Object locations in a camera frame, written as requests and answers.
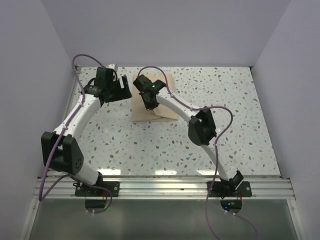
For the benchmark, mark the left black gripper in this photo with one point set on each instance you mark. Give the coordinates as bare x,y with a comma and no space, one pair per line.
123,93

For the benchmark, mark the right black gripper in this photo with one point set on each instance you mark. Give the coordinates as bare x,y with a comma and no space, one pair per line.
149,106

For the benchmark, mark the beige cloth surgical kit wrap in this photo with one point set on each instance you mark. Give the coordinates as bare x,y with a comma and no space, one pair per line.
139,113

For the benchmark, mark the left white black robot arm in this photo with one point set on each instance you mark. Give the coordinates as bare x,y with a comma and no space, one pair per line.
60,149

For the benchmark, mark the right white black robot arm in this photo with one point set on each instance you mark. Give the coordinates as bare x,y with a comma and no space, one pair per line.
200,122

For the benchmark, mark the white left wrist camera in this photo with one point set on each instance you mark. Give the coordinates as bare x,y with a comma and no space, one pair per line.
113,66

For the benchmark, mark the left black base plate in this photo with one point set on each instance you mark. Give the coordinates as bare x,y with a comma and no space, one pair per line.
107,188

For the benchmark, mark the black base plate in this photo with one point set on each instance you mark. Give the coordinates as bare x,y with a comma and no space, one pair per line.
107,188
221,190

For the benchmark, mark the aluminium front rail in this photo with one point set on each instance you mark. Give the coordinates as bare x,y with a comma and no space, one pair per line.
195,188

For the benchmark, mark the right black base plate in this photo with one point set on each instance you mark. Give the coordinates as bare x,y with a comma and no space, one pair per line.
221,190

